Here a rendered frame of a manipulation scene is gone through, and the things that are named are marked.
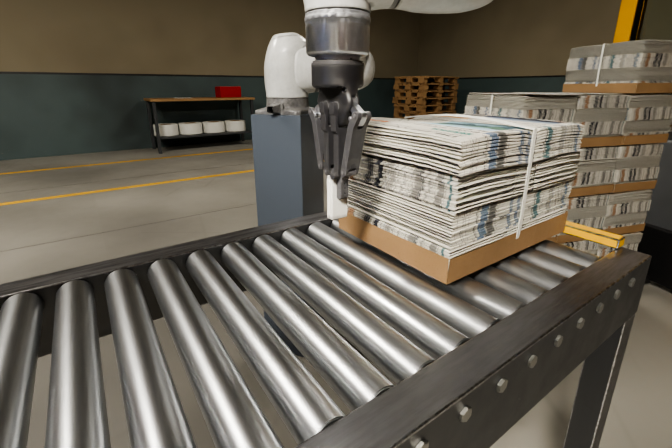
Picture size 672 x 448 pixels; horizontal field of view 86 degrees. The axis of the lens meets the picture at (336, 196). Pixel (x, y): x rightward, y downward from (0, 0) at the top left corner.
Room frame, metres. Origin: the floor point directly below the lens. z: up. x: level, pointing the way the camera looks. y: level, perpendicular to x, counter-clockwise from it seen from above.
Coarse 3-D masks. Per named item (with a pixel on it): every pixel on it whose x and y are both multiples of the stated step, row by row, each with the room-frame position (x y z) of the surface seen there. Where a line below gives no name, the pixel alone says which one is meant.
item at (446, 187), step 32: (384, 128) 0.62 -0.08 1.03; (416, 128) 0.59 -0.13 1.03; (448, 128) 0.59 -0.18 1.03; (480, 128) 0.60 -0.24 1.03; (384, 160) 0.62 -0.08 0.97; (416, 160) 0.55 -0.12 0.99; (448, 160) 0.50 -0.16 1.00; (480, 160) 0.51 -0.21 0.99; (512, 160) 0.56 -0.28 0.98; (352, 192) 0.70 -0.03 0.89; (384, 192) 0.62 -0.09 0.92; (416, 192) 0.56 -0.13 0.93; (448, 192) 0.51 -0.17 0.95; (480, 192) 0.53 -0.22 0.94; (512, 192) 0.58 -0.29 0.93; (384, 224) 0.61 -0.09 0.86; (416, 224) 0.55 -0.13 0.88; (448, 224) 0.50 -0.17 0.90; (480, 224) 0.53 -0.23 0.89; (448, 256) 0.49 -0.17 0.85
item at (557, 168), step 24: (456, 120) 0.76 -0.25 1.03; (480, 120) 0.75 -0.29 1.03; (504, 120) 0.74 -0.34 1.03; (528, 120) 0.73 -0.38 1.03; (552, 144) 0.63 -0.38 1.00; (576, 144) 0.69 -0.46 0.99; (552, 168) 0.65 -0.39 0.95; (576, 168) 0.70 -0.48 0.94; (552, 192) 0.66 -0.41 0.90; (528, 216) 0.62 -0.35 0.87; (552, 216) 0.67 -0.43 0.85
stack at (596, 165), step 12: (588, 156) 1.62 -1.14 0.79; (600, 156) 1.65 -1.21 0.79; (612, 156) 1.67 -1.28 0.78; (588, 168) 1.63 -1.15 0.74; (600, 168) 1.65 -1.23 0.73; (612, 168) 1.67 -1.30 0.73; (576, 180) 1.60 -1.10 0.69; (588, 180) 1.63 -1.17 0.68; (600, 180) 1.65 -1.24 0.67; (612, 180) 1.67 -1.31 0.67; (576, 204) 1.61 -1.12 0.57; (588, 204) 1.63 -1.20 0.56; (600, 204) 1.66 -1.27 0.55; (576, 216) 1.62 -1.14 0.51; (588, 216) 1.65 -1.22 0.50; (600, 216) 1.67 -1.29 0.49; (600, 228) 1.67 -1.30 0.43; (588, 252) 1.65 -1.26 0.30
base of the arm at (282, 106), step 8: (272, 104) 1.31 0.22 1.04; (280, 104) 1.31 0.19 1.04; (288, 104) 1.32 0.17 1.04; (296, 104) 1.33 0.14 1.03; (304, 104) 1.35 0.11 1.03; (256, 112) 1.34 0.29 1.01; (264, 112) 1.33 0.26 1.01; (272, 112) 1.32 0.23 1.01; (280, 112) 1.31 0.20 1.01; (288, 112) 1.30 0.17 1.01; (296, 112) 1.28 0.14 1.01; (304, 112) 1.33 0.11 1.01
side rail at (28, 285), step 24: (312, 216) 0.81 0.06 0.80; (216, 240) 0.67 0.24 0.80; (240, 240) 0.68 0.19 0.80; (96, 264) 0.57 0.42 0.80; (120, 264) 0.57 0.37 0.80; (144, 264) 0.58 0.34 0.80; (264, 264) 0.70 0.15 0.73; (0, 288) 0.49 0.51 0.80; (24, 288) 0.49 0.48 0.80; (48, 288) 0.50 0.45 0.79; (96, 288) 0.53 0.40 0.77; (144, 288) 0.57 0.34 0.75; (192, 288) 0.62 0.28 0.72; (240, 288) 0.67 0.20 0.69; (48, 312) 0.49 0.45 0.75; (96, 312) 0.53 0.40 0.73; (48, 336) 0.49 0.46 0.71
